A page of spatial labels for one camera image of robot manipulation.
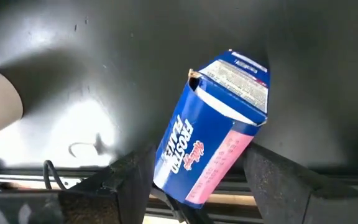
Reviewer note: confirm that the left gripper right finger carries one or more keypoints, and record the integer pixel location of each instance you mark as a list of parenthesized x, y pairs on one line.
[(291, 193)]

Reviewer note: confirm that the blue Frosted Flakes box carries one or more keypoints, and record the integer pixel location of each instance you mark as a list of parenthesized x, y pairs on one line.
[(204, 130)]

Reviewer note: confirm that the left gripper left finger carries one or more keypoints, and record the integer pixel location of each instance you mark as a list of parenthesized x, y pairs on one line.
[(104, 199)]

